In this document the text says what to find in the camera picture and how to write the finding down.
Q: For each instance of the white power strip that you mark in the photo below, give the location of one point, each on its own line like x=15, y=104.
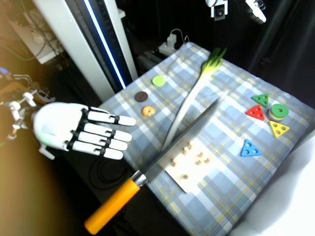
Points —
x=167, y=48

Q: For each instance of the red triangle block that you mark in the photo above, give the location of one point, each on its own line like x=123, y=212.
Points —
x=253, y=115

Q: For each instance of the blue plaid cloth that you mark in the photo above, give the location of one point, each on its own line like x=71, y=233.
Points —
x=221, y=196

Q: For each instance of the green triangle block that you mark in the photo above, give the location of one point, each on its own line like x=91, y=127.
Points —
x=261, y=100

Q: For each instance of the wooden peg board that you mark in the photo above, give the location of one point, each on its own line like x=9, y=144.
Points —
x=187, y=172

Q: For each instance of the blue triangle block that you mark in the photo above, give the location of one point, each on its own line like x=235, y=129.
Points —
x=251, y=153

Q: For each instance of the yellow butter cookie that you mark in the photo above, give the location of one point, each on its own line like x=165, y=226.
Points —
x=148, y=111

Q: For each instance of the white column with blue strip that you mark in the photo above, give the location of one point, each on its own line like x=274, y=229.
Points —
x=69, y=49

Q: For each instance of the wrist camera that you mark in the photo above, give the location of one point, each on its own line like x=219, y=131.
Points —
x=218, y=12

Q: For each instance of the yellow triangle block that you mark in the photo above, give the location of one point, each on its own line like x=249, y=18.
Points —
x=283, y=129

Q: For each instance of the white robot body cover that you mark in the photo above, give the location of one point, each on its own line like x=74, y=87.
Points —
x=283, y=196

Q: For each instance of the green leek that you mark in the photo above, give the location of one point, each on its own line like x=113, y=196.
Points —
x=189, y=98

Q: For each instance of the brown sandwich cookie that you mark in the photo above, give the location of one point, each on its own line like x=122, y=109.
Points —
x=141, y=96

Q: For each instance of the green sandwich cookie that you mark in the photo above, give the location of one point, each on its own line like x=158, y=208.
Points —
x=158, y=80

